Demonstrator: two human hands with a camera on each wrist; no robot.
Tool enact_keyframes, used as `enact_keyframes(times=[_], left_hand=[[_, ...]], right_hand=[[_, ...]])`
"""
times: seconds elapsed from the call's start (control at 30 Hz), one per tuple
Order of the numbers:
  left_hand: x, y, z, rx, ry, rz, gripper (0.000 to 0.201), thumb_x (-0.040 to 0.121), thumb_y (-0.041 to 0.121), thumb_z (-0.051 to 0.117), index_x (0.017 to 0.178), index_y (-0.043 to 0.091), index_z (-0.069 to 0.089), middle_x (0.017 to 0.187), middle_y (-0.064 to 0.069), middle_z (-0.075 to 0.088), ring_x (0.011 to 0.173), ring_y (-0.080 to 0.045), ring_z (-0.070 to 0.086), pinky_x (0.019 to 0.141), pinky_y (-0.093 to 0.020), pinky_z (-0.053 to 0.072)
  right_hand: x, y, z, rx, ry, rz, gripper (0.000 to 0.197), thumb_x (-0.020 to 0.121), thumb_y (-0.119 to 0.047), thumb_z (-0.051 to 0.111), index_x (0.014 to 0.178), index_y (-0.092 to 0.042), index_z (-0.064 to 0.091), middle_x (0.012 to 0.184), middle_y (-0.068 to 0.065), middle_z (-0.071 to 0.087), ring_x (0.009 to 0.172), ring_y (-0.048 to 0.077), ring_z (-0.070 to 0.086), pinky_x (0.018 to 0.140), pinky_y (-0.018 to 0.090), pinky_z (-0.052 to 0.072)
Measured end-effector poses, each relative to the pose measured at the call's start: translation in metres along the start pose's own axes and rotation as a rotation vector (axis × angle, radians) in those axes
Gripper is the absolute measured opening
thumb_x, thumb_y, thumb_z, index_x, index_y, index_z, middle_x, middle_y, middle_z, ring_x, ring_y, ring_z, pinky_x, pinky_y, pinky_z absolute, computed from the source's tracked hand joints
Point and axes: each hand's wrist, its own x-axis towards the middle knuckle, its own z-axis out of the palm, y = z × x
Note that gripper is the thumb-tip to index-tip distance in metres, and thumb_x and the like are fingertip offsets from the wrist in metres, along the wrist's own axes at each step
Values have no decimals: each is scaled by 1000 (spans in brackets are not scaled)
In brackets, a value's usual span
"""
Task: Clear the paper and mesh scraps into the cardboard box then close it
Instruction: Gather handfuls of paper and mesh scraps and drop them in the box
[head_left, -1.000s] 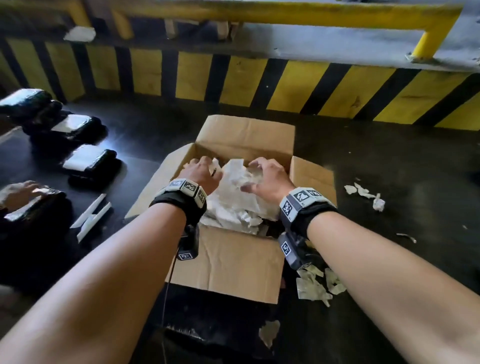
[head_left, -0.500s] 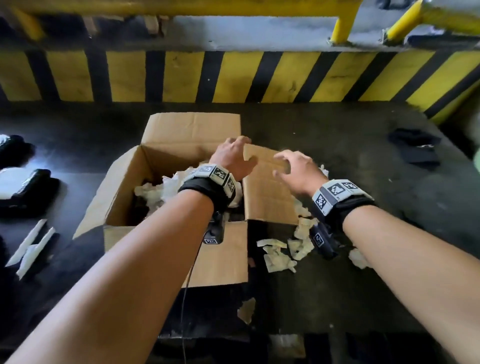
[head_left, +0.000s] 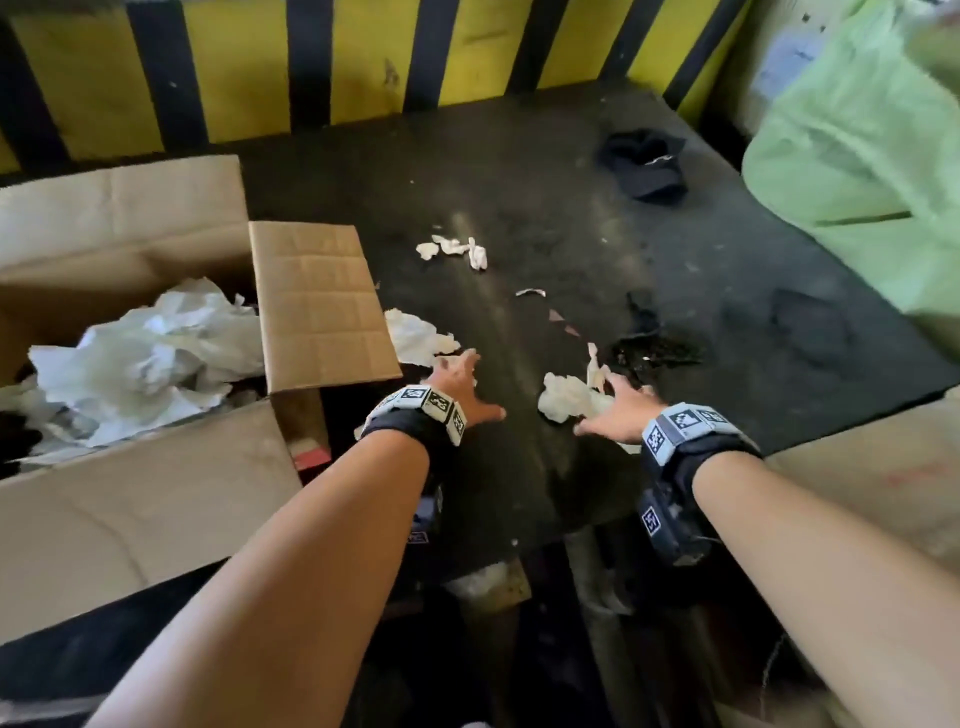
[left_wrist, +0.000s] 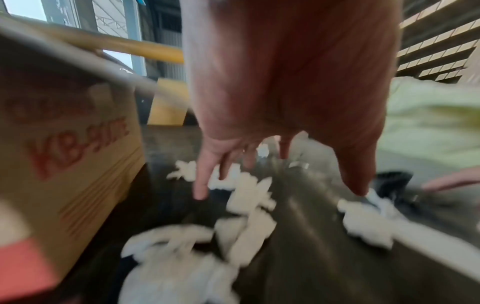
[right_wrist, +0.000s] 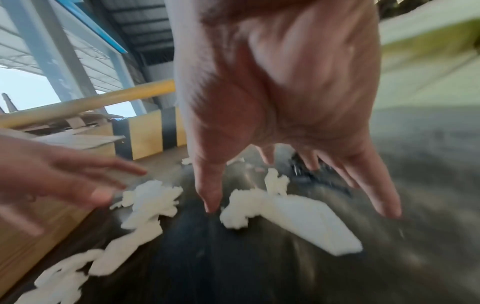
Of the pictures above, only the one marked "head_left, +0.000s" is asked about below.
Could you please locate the green plastic bag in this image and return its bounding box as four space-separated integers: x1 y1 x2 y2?
740 0 960 316

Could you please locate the person's right hand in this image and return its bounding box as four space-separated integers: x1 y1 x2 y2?
573 373 669 445

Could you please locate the wrist marker band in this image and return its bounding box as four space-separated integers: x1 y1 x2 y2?
359 383 470 451
641 402 765 496

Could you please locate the black cap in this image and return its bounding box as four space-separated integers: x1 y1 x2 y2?
596 128 689 204

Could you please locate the person's left hand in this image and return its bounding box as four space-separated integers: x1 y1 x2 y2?
427 348 508 429

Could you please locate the person's right forearm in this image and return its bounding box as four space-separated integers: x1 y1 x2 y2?
689 449 960 728

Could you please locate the yellow black striped barrier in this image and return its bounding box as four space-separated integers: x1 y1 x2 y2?
0 0 751 170

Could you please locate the brown cardboard box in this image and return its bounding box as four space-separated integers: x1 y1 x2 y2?
0 153 404 646

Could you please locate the right wrist marker band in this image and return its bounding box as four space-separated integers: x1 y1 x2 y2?
641 402 765 496

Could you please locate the left wrist marker band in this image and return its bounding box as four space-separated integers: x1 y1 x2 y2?
359 383 470 451

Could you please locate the person's left forearm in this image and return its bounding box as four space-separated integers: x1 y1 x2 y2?
86 428 433 728

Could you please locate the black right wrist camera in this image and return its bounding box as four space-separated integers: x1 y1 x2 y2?
637 479 714 568

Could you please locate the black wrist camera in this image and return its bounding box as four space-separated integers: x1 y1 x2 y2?
408 487 444 549
637 479 714 568

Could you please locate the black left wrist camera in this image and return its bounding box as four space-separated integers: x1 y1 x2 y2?
408 487 444 549

